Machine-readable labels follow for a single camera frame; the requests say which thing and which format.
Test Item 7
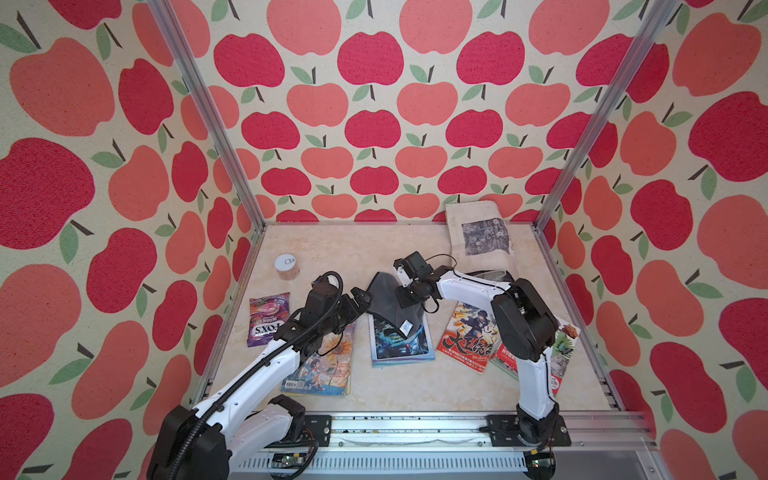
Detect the blue robot sunflower magazine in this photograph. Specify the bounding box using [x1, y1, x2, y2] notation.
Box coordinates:
[281, 324, 356, 397]

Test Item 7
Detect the grey green microfibre cloth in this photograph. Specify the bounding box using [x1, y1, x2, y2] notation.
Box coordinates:
[367, 272, 426, 340]

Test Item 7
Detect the red black manga book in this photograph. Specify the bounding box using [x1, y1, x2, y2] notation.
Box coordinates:
[437, 302, 499, 374]

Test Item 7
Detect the purple candy bag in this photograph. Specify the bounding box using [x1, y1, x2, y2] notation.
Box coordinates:
[247, 292, 290, 347]

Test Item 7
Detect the white book with blue vortex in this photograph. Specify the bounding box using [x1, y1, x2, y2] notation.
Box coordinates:
[368, 314, 435, 367]

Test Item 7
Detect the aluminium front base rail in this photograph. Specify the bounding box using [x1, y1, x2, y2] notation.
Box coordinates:
[227, 411, 657, 478]

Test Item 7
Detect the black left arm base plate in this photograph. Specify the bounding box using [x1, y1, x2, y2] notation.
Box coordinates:
[304, 414, 333, 448]

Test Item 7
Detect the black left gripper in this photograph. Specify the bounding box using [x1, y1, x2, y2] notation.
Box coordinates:
[320, 286, 376, 336]

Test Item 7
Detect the clear tape roll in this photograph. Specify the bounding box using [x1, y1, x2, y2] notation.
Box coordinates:
[274, 253, 300, 281]

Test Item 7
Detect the right rear aluminium corner post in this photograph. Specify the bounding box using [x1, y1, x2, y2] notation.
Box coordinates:
[533, 0, 678, 234]

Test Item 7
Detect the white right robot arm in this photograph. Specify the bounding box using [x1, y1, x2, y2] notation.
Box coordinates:
[396, 266, 559, 446]

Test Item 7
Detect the cream printed canvas bag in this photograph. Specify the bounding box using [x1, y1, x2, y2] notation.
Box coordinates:
[445, 200, 519, 279]

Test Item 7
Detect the left rear aluminium corner post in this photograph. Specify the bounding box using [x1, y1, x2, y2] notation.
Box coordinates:
[148, 0, 266, 234]

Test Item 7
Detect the aluminium corner post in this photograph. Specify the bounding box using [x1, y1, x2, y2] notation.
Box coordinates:
[148, 0, 266, 234]
[533, 0, 678, 234]

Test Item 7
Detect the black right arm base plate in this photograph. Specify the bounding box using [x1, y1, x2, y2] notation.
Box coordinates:
[479, 412, 572, 448]

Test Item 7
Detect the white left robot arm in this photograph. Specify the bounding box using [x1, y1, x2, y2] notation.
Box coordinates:
[146, 271, 372, 479]

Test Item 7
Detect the red green cover book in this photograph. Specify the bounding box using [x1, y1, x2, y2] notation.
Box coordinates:
[490, 317, 580, 396]

